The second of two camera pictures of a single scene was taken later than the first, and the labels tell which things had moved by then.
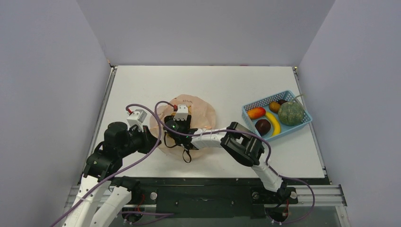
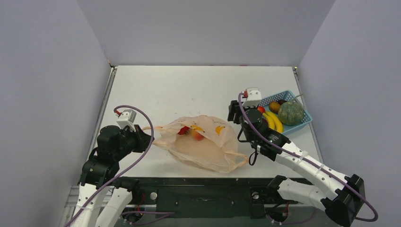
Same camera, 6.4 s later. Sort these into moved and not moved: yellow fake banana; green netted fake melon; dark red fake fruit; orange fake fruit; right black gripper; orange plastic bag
Moved: right black gripper; orange plastic bag
Not moved: dark red fake fruit; orange fake fruit; yellow fake banana; green netted fake melon
